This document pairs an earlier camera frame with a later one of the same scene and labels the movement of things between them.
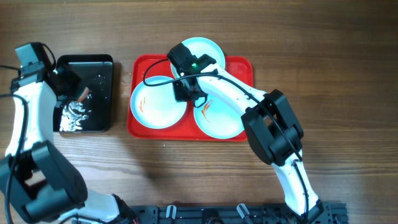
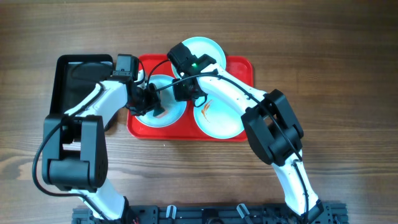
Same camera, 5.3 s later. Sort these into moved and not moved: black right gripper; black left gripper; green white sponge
Moved: green white sponge; black left gripper
Not moved: black right gripper
